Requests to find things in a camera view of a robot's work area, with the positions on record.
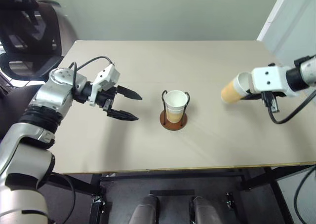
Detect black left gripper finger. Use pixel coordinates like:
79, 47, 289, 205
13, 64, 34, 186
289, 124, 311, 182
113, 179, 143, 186
107, 110, 139, 122
116, 85, 143, 101

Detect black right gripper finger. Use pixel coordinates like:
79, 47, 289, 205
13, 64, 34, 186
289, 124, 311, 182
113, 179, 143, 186
239, 92, 263, 102

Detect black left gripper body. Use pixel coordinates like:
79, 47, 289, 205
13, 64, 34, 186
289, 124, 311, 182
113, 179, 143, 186
97, 85, 119, 117

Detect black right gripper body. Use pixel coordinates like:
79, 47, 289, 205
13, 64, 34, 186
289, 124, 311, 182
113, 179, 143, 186
260, 91, 281, 114

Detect tan and white paper cup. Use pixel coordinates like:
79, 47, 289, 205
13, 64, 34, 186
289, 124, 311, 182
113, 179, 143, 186
221, 72, 253, 104
166, 109, 185, 124
164, 90, 188, 111

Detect dark grey rounded shape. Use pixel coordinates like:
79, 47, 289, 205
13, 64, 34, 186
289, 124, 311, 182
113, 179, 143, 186
193, 196, 223, 224
128, 195, 158, 224

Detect black office chair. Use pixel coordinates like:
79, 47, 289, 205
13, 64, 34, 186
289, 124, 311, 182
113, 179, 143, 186
0, 0, 69, 141

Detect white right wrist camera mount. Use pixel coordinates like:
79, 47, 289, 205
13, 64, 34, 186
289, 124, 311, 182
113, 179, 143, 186
251, 65, 301, 98

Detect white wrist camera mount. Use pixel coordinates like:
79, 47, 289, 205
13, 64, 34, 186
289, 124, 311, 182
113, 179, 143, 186
251, 65, 301, 98
88, 63, 121, 108

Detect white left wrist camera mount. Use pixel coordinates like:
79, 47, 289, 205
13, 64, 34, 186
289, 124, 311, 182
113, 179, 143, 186
88, 63, 121, 108

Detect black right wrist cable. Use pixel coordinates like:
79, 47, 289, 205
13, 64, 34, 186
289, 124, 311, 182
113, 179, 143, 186
261, 89, 316, 125

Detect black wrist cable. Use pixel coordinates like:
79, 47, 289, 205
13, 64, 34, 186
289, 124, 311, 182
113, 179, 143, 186
68, 56, 116, 96
261, 89, 316, 125

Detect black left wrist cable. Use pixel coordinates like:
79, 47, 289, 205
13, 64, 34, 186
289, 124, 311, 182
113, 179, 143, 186
68, 56, 116, 96

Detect brown wire cup holder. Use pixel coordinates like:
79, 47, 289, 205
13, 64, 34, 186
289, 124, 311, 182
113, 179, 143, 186
159, 90, 190, 131

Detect black metal table frame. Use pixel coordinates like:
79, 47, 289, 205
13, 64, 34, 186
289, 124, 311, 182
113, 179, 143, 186
50, 163, 316, 224

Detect black left lower arm cable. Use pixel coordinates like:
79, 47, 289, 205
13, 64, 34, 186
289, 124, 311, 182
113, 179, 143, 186
49, 172, 76, 224

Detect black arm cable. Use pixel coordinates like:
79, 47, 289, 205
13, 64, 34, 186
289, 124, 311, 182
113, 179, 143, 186
295, 164, 316, 224
49, 172, 76, 224

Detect black right lower arm cable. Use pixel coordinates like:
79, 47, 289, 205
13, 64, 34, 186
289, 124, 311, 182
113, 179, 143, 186
295, 164, 316, 224

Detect black table foot bracket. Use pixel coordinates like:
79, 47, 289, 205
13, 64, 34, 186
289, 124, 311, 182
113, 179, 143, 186
225, 191, 236, 208
92, 195, 106, 211

